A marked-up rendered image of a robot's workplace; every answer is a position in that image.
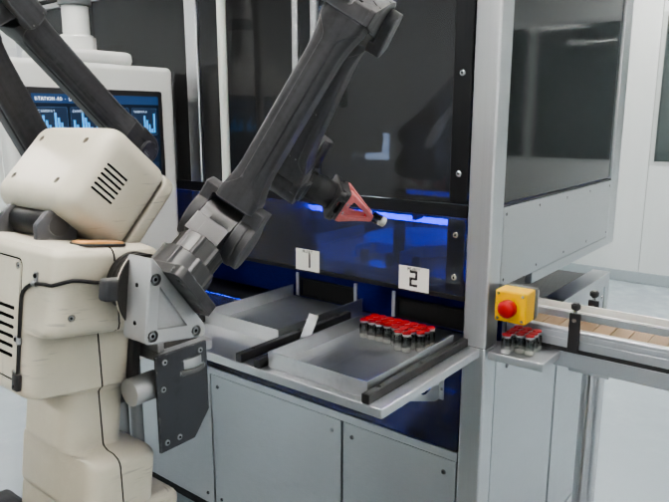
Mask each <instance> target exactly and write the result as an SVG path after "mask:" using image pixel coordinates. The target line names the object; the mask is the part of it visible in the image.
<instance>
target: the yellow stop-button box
mask: <svg viewBox="0 0 669 502"><path fill-rule="evenodd" d="M538 296H539V288H536V287H530V286H523V285H517V284H511V283H509V284H507V285H505V286H503V287H501V288H499V289H497V290H496V305H495V320H498V321H503V322H508V323H513V324H518V325H523V326H524V325H526V324H527V323H529V322H530V321H532V320H534V319H536V318H537V311H538ZM504 300H511V301H513V302H514V303H515V304H516V306H517V313H516V315H515V316H514V317H512V318H510V319H504V318H502V317H501V316H500V315H499V313H498V310H497V308H498V305H499V303H500V302H502V301H504Z"/></svg>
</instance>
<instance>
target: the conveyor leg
mask: <svg viewBox="0 0 669 502"><path fill-rule="evenodd" d="M568 370H569V371H572V372H576V373H581V374H582V376H581V388H580V401H579V413H578V425H577V437H576V449H575V461H574V472H573V484H572V496H571V502H593V501H594V490H595V479H596V468H597V457H598V446H599V435H600V425H601V414H602V403H603V392H604V380H605V379H610V377H608V376H600V375H596V374H591V373H587V372H583V371H579V370H574V369H570V368H568Z"/></svg>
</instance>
